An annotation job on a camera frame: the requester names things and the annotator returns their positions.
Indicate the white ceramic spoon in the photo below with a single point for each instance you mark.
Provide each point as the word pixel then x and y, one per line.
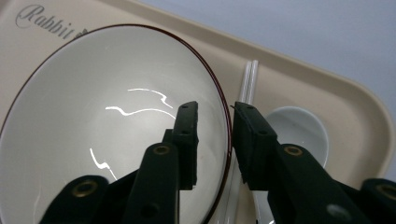
pixel 302 130

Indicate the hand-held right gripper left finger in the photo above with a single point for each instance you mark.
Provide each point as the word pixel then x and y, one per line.
pixel 183 149

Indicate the white bowl with dark rim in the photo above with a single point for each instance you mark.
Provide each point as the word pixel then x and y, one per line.
pixel 93 109

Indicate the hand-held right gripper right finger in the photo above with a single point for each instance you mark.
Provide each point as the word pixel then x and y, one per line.
pixel 258 149

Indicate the white chopstick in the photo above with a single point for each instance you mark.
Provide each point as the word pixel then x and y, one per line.
pixel 246 81
pixel 253 81

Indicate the beige plastic tray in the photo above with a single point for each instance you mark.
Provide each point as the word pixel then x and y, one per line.
pixel 274 84

